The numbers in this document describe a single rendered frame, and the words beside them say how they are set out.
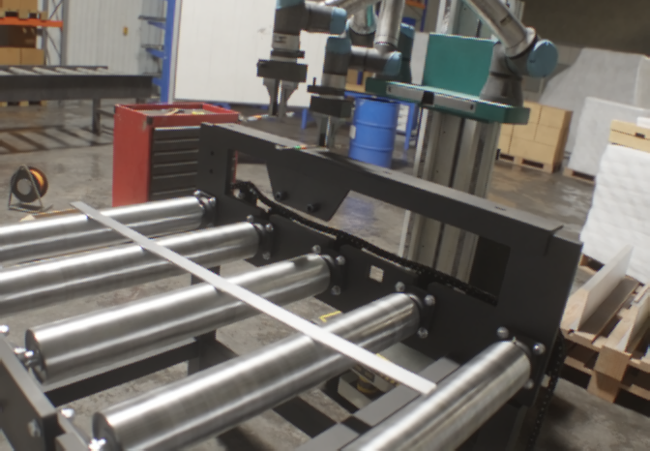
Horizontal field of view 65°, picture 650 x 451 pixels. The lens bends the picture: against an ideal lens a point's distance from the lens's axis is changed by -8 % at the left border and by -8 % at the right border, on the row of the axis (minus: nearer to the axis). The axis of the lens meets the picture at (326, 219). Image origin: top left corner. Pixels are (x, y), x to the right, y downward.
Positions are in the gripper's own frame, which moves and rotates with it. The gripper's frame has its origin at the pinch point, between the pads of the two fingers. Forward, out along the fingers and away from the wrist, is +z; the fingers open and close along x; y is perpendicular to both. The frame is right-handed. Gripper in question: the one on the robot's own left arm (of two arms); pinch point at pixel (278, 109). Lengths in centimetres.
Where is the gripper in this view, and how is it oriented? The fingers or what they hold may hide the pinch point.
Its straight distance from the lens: 154.2
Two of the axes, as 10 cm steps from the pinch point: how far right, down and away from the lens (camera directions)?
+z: -1.3, 9.5, 3.0
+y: -3.9, 2.3, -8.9
